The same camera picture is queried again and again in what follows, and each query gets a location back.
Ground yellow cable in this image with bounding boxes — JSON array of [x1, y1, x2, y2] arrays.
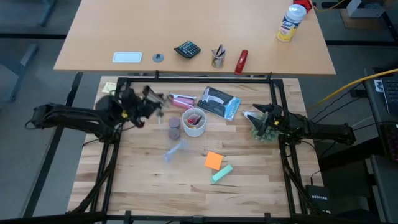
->
[[307, 68, 398, 110]]

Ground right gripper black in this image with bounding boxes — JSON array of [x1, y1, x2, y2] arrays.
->
[[251, 103, 290, 137]]

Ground disinfectant wipes canister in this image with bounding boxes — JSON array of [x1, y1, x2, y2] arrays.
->
[[276, 4, 307, 43]]

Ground light wooden desk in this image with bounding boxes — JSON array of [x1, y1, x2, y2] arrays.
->
[[53, 0, 336, 76]]

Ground orange sticky note pad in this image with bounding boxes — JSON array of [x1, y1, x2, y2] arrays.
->
[[204, 151, 224, 171]]

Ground white power cord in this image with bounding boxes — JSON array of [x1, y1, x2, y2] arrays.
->
[[164, 139, 188, 163]]

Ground black metal table frame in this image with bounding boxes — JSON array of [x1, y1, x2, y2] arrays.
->
[[67, 70, 315, 224]]

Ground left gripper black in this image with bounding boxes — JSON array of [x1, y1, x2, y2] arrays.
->
[[119, 85, 170, 128]]

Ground red object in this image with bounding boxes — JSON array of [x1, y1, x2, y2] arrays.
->
[[294, 0, 313, 13]]

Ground black network router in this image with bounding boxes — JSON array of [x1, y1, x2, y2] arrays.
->
[[305, 184, 331, 215]]

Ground black keyboard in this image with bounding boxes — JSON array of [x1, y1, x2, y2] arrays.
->
[[381, 77, 398, 116]]

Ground white light bulb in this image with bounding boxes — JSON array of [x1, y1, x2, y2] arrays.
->
[[241, 110, 261, 121]]

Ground grey open box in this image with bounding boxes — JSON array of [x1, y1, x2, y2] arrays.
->
[[346, 0, 386, 19]]

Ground white textured cup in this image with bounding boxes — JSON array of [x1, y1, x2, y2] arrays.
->
[[182, 107, 207, 138]]

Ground patterned pencil cup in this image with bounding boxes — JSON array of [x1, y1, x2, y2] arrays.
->
[[211, 44, 227, 69]]

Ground yellow sticky note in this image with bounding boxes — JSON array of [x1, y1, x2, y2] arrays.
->
[[101, 81, 118, 94]]

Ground red marker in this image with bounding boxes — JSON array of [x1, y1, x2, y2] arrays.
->
[[187, 114, 203, 126]]

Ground black and blue packet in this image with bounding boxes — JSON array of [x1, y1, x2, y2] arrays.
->
[[197, 86, 242, 122]]

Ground black calculator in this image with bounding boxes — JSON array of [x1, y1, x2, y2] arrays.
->
[[174, 40, 201, 60]]

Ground green potted plant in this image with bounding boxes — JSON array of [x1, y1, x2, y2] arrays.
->
[[250, 113, 282, 143]]

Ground mint green stapler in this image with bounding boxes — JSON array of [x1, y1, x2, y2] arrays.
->
[[210, 164, 234, 184]]

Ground red stapler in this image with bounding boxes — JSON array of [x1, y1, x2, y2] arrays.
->
[[234, 49, 249, 76]]

